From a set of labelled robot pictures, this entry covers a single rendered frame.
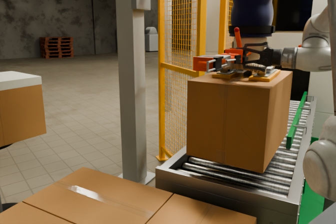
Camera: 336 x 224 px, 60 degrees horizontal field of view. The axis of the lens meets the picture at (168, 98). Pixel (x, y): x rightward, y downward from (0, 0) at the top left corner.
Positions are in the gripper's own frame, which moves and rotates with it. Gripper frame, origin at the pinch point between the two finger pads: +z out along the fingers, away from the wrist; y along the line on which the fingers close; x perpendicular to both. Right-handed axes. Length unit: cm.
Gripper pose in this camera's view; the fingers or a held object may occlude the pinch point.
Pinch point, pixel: (235, 55)
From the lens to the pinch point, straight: 139.2
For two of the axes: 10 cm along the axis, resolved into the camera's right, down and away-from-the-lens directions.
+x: 4.7, -2.1, 8.6
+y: 0.0, 9.7, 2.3
